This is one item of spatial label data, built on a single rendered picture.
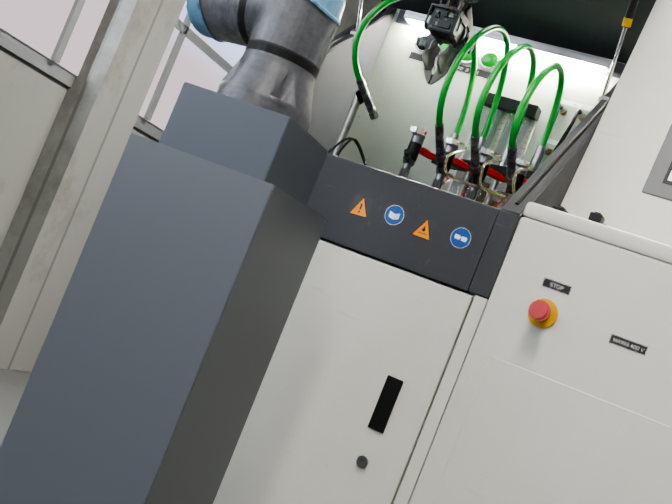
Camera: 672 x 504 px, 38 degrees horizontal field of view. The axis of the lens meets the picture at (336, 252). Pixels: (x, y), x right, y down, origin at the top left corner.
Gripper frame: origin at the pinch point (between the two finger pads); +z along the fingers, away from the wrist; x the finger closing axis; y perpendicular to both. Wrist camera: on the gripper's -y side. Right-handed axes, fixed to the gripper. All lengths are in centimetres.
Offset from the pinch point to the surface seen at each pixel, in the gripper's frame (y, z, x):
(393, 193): 21.6, 28.8, 10.7
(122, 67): -102, -1, -165
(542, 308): 26, 40, 46
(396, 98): -32.5, -2.0, -21.5
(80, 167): -102, 40, -165
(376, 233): 21.6, 36.9, 10.5
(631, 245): 22, 24, 55
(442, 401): 22, 61, 34
